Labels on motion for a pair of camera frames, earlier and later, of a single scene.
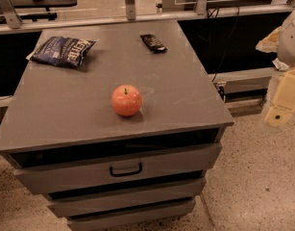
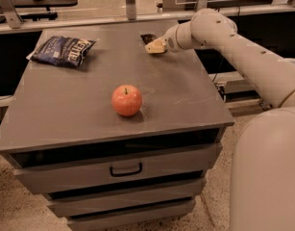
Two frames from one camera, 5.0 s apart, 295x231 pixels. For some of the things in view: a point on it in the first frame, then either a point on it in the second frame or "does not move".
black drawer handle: x=126 y=173 does not move
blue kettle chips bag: x=60 y=50 does not move
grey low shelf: x=243 y=91 does not move
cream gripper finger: x=286 y=100 → x=178 y=38
